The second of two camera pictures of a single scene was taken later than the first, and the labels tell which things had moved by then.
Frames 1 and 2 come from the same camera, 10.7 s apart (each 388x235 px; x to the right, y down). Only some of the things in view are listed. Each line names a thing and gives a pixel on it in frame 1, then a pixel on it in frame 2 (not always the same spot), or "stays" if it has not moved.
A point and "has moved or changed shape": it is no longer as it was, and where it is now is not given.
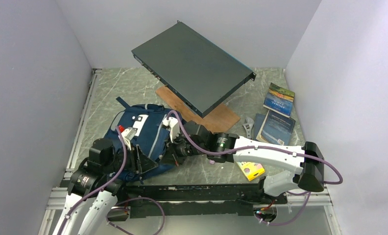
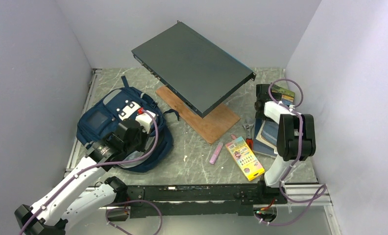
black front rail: x=195 y=200 stays
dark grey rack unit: x=199 y=73 stays
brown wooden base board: x=221 y=119 stays
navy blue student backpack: x=152 y=137 has moved or changed shape
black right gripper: x=175 y=144 -> x=258 y=115
